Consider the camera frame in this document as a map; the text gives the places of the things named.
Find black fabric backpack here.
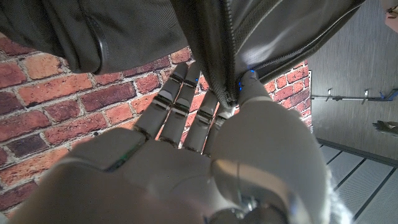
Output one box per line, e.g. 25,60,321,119
0,0,368,108

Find black teleoperation glove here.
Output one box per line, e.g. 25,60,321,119
372,120,398,138

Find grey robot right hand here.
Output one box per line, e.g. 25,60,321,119
6,60,332,224

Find printed brick wall backdrop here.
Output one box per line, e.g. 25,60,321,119
0,32,313,218

